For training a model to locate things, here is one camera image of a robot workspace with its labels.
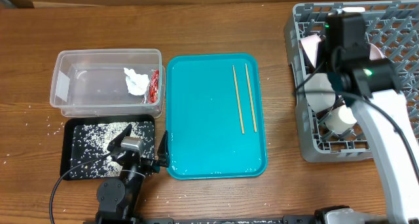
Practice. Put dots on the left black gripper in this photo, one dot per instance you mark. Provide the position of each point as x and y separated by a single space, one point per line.
163 157

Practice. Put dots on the white tissue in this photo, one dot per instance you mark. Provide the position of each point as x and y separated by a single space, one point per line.
137 84

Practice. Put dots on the red snack wrapper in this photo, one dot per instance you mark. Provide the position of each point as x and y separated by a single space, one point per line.
151 94

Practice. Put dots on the wooden chopstick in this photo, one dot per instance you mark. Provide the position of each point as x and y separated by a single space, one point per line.
238 100
251 99

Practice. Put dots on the grey metal bowl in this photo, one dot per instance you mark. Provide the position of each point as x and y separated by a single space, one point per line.
319 93

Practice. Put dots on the white cup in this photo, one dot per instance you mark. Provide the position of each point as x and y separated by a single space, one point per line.
340 120

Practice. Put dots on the large white round plate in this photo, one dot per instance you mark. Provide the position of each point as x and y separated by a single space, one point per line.
375 53

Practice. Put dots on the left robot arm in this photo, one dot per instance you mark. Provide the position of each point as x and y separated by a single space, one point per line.
118 197

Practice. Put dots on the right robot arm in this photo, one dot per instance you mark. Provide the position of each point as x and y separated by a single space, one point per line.
372 90

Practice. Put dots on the black food waste tray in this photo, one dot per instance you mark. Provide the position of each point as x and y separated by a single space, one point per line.
86 139

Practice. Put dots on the clear plastic waste bin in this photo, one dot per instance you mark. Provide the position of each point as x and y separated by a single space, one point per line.
91 82

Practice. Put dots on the grey dishwasher rack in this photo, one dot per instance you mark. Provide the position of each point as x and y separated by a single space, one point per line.
392 26

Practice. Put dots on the teal plastic serving tray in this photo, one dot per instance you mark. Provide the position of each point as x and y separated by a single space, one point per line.
205 140

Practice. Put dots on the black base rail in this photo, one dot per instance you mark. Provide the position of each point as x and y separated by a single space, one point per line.
287 219

